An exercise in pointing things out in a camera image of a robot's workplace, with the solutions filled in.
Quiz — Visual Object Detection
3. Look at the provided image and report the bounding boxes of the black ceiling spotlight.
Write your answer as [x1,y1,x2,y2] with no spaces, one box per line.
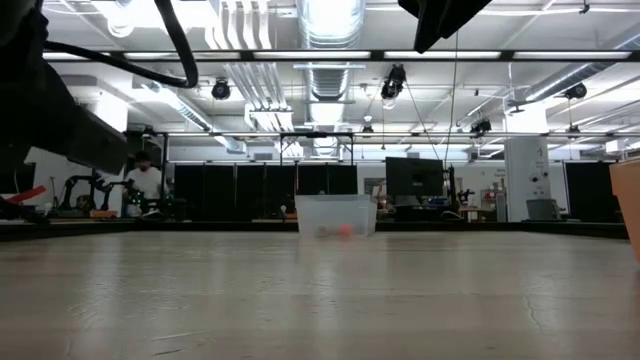
[563,82,589,101]
[469,117,494,137]
[210,78,233,101]
[379,63,408,100]

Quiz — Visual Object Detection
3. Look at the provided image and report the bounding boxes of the black computer monitor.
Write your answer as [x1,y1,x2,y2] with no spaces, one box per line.
[384,156,446,198]

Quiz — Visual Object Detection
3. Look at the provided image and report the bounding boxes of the white column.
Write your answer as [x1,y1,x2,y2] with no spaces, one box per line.
[503,137,552,223]

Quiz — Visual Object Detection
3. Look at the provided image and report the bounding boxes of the cluttered background desk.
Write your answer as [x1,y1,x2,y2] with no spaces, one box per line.
[444,177,506,224]

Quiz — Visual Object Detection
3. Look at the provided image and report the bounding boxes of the white ceiling pipes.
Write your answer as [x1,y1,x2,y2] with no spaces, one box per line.
[207,0,296,132]

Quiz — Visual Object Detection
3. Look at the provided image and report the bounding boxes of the clear plastic bin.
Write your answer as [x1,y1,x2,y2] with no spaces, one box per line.
[294,194,379,239]

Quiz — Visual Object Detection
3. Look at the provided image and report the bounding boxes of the grey box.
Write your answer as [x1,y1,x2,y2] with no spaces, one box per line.
[525,198,562,222]

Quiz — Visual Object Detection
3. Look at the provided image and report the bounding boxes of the black partition panel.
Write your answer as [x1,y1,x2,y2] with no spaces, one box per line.
[563,160,622,224]

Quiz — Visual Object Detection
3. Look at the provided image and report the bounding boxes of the black partition panels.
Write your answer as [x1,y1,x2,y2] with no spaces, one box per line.
[173,163,359,222]

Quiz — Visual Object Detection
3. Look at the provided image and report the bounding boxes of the person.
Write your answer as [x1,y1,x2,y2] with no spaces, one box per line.
[123,150,166,217]

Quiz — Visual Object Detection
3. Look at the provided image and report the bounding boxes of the red object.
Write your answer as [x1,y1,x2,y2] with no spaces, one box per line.
[7,185,48,205]

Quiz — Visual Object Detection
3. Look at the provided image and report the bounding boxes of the thin hanging cable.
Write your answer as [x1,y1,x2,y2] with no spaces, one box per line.
[442,29,461,169]

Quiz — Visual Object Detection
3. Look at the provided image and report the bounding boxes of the silver ventilation duct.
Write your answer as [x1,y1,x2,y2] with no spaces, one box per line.
[295,0,368,161]

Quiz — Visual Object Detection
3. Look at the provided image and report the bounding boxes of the black background station frame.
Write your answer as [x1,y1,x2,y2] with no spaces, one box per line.
[124,130,357,221]

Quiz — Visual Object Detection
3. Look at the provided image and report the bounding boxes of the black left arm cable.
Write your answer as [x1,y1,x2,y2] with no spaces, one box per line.
[43,0,200,90]

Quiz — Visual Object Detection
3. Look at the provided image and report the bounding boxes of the black metal table frame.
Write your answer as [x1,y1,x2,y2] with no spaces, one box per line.
[0,219,627,243]

